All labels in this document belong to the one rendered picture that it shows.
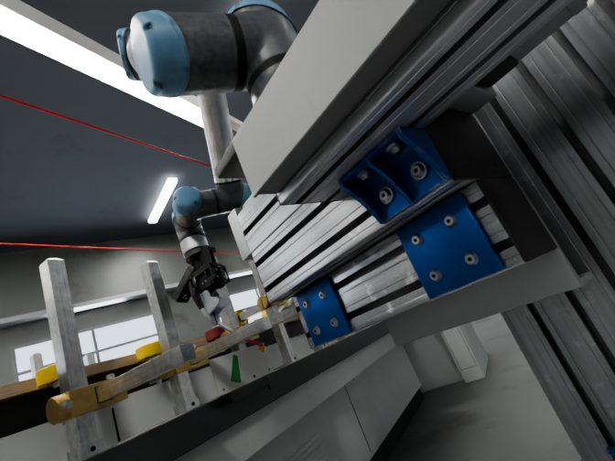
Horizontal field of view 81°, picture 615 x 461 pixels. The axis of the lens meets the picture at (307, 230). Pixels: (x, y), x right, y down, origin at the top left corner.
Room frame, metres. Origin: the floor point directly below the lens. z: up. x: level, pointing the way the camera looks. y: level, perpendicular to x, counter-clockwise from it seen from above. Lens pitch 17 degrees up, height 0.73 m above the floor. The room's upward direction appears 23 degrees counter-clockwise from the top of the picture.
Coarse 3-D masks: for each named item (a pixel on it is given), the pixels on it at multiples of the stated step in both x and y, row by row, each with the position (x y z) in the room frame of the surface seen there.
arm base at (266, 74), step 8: (280, 56) 0.44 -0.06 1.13; (264, 64) 0.44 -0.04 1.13; (272, 64) 0.44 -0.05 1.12; (256, 72) 0.45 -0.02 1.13; (264, 72) 0.45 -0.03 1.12; (272, 72) 0.44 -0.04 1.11; (256, 80) 0.46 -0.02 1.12; (264, 80) 0.45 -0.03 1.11; (248, 88) 0.48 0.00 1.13; (256, 88) 0.46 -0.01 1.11; (256, 96) 0.46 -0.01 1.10
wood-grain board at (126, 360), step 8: (288, 320) 1.80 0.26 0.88; (296, 320) 1.88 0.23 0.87; (200, 344) 1.26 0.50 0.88; (104, 360) 0.95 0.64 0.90; (112, 360) 0.97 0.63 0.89; (120, 360) 0.99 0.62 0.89; (128, 360) 1.01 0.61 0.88; (136, 360) 1.03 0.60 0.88; (88, 368) 0.91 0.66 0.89; (96, 368) 0.93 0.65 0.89; (104, 368) 0.95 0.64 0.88; (112, 368) 0.97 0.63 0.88; (120, 368) 1.00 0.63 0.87; (88, 376) 0.91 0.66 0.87; (8, 384) 0.76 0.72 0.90; (16, 384) 0.77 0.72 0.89; (24, 384) 0.78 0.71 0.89; (32, 384) 0.80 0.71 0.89; (0, 392) 0.74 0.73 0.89; (8, 392) 0.75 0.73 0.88; (16, 392) 0.77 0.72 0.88; (24, 392) 0.78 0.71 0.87; (32, 392) 0.82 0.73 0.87; (0, 400) 0.75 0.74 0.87
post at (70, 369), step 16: (48, 272) 0.70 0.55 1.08; (64, 272) 0.73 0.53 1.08; (48, 288) 0.70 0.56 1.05; (64, 288) 0.72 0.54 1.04; (48, 304) 0.71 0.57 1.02; (64, 304) 0.71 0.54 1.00; (64, 320) 0.71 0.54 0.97; (64, 336) 0.70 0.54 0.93; (64, 352) 0.70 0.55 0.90; (80, 352) 0.73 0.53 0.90; (64, 368) 0.70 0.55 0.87; (80, 368) 0.72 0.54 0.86; (64, 384) 0.70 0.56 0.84; (80, 384) 0.71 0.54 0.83; (80, 416) 0.71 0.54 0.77; (80, 432) 0.70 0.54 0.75; (96, 432) 0.73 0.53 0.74
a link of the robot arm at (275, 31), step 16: (256, 0) 0.44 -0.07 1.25; (240, 16) 0.43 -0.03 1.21; (256, 16) 0.44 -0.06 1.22; (272, 16) 0.45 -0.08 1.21; (240, 32) 0.42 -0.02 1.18; (256, 32) 0.43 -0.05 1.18; (272, 32) 0.44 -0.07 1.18; (288, 32) 0.46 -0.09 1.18; (240, 48) 0.43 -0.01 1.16; (256, 48) 0.44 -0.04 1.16; (272, 48) 0.44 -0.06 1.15; (288, 48) 0.45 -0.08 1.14; (240, 64) 0.44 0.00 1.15; (256, 64) 0.45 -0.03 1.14; (240, 80) 0.47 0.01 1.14
